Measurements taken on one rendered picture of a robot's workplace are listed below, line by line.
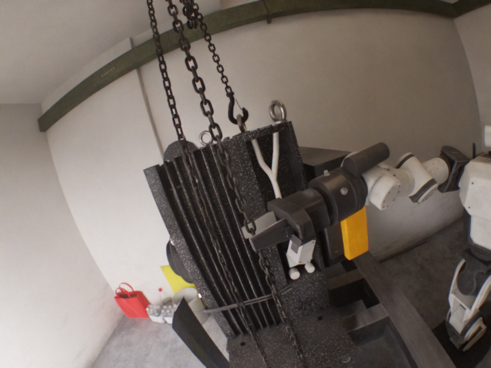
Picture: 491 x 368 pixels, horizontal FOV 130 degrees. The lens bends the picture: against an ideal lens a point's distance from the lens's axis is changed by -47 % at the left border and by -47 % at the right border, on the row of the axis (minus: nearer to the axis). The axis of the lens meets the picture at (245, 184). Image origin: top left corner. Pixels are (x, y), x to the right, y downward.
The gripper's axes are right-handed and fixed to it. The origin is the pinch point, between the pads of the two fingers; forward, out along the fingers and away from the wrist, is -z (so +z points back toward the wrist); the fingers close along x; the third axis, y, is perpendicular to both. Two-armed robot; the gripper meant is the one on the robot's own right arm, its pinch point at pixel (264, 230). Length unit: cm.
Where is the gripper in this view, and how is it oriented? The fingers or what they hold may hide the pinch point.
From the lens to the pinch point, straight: 34.1
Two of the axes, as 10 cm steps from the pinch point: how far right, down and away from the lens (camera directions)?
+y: -3.3, -9.2, -1.9
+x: -2.4, -1.2, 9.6
